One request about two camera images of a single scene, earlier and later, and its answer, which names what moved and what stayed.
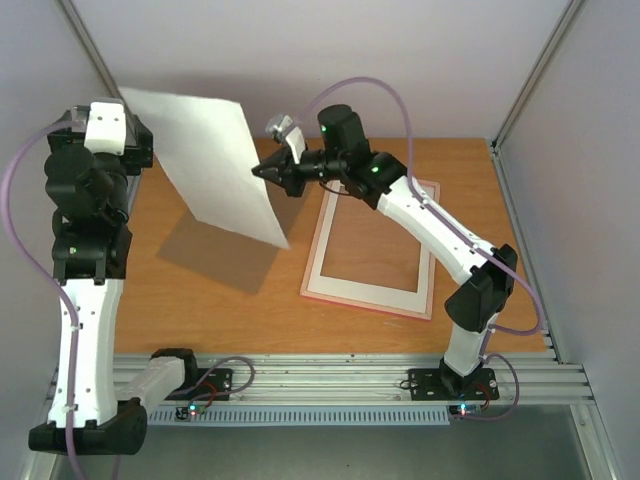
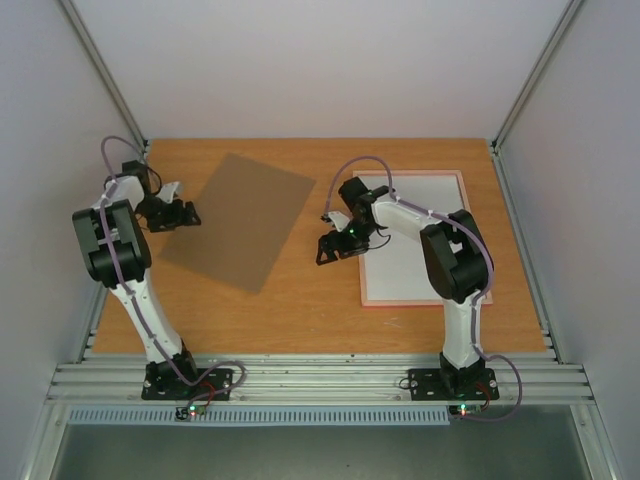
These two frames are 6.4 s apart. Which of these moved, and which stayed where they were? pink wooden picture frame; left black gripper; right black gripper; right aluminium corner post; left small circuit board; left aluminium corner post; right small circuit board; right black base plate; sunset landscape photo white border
Moved: left black gripper; pink wooden picture frame; sunset landscape photo white border; right black gripper
Stayed: right black base plate; left small circuit board; left aluminium corner post; right aluminium corner post; right small circuit board
